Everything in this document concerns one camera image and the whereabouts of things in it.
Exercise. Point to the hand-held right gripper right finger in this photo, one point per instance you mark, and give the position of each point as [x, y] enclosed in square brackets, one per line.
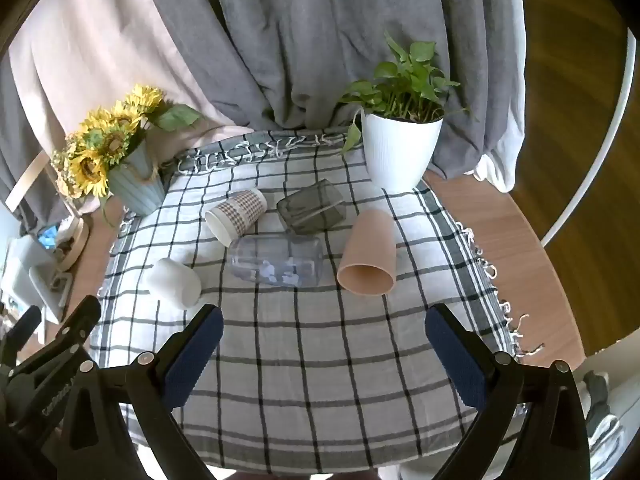
[457, 360]

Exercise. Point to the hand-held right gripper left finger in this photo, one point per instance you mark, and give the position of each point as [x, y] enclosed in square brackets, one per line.
[192, 360]

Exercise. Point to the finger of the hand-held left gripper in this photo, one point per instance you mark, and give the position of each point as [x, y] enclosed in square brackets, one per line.
[26, 321]
[82, 317]

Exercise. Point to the white ceramic cup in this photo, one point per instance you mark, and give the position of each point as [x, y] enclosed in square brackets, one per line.
[172, 282]

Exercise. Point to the clear glass cup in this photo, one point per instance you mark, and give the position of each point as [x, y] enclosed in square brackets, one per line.
[277, 262]

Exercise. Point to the beige plastic cup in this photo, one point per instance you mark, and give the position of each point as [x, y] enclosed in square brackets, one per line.
[367, 255]

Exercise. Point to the houndstooth paper cup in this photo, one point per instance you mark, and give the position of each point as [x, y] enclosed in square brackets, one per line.
[235, 212]

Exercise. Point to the dark grey glass cup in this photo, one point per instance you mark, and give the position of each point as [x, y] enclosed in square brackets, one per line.
[312, 207]

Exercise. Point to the white box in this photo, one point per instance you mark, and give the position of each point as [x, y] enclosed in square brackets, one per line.
[50, 290]

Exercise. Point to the round wooden tray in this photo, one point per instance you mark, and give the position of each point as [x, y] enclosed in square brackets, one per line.
[72, 242]

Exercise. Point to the grey checkered tablecloth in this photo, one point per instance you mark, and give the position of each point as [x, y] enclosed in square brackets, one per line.
[310, 340]

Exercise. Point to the grey striped cloth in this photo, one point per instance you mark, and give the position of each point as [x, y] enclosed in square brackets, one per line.
[602, 410]

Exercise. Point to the sunflower bouquet in blue vase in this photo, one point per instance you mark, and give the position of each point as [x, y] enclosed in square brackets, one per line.
[117, 152]

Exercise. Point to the green plant in white pot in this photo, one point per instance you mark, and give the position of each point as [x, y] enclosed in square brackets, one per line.
[402, 145]

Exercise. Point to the white curtain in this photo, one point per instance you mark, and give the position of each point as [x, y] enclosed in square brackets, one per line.
[505, 110]

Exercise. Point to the pink cloth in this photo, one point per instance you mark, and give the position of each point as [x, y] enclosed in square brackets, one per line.
[105, 60]

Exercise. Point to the white curved tube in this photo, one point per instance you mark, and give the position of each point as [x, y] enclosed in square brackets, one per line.
[607, 135]

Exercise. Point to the grey curtain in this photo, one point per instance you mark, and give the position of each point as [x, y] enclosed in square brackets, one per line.
[325, 40]

